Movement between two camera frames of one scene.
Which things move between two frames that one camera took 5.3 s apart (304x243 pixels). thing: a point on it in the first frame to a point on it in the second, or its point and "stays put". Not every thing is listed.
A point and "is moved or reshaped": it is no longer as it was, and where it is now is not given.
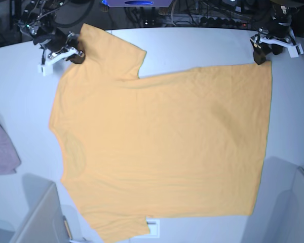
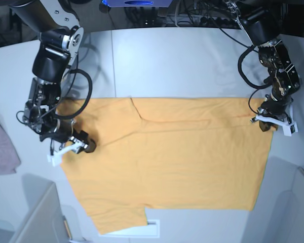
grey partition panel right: [283, 210] stays put
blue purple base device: [137, 3] stays put
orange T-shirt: [186, 143] is moved or reshaped
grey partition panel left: [43, 221] stays put
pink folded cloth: [3, 157] stays put
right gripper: [275, 29] to [285, 77]
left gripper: [60, 43] to [40, 115]
